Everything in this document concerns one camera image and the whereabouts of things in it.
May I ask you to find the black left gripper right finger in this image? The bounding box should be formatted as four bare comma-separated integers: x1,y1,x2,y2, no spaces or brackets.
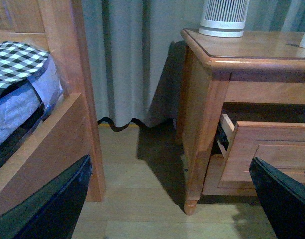
249,157,305,239

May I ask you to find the checkered cloth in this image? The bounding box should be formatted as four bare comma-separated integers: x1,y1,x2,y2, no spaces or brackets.
0,41,50,96

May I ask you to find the wooden nightstand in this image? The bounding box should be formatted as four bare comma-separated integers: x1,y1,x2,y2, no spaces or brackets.
177,29,305,215

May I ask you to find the grey mattress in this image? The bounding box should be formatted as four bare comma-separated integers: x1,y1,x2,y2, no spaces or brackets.
0,56,63,145

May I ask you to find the white ribbed air purifier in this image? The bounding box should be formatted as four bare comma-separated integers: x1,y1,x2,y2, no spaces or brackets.
199,0,250,38

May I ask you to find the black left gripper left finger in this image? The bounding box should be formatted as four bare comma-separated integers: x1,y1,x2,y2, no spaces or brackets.
0,155,92,239

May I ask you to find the grey pleated curtain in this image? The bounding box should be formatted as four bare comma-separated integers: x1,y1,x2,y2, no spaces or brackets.
80,0,305,132

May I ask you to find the wooden bed frame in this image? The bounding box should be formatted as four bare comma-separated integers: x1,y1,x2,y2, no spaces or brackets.
0,0,105,216

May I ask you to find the wooden drawer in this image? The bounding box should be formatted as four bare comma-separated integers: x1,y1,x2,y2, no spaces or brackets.
219,114,305,185
202,154,257,196

